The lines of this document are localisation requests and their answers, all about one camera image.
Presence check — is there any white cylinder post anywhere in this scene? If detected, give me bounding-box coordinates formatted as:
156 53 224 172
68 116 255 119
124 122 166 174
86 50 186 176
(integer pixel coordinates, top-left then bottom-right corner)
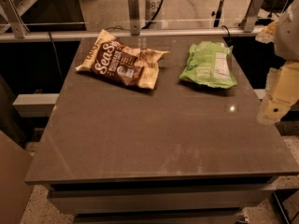
145 0 164 22

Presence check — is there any aluminium guard rail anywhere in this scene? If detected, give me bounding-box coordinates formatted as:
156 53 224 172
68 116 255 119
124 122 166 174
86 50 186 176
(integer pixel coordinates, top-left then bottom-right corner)
0 26 263 43

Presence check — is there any right metal bracket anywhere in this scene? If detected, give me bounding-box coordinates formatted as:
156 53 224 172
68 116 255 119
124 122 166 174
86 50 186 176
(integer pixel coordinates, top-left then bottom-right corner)
240 0 263 33

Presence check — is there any metal bracket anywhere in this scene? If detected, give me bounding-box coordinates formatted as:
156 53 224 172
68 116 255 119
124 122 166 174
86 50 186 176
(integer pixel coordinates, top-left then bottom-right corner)
127 0 141 35
240 0 263 33
0 0 28 38

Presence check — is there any middle metal bracket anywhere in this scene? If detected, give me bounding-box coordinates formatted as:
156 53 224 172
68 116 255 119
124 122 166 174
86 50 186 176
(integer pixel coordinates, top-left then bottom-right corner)
127 0 141 35

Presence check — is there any grey drawer cabinet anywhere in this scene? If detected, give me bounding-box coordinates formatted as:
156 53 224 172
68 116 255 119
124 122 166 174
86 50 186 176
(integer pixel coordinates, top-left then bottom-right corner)
48 182 275 224

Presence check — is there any green rice chip bag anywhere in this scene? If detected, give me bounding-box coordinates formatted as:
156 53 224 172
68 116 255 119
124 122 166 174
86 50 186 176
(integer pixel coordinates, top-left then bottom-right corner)
179 41 237 89

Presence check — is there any black cable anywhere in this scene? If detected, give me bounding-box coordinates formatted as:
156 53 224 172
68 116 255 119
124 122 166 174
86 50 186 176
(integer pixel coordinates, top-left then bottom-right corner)
141 0 165 30

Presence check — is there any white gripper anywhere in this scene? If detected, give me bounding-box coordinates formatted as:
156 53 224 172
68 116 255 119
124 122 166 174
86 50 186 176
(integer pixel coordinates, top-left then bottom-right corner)
255 0 299 125

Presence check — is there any brown Sea Salt chip bag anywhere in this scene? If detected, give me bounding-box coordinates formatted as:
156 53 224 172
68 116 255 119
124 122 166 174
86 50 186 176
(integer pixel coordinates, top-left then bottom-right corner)
76 30 169 90

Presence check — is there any left metal bracket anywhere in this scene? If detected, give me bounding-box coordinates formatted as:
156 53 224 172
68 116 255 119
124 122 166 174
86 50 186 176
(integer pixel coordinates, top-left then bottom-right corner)
0 0 28 38

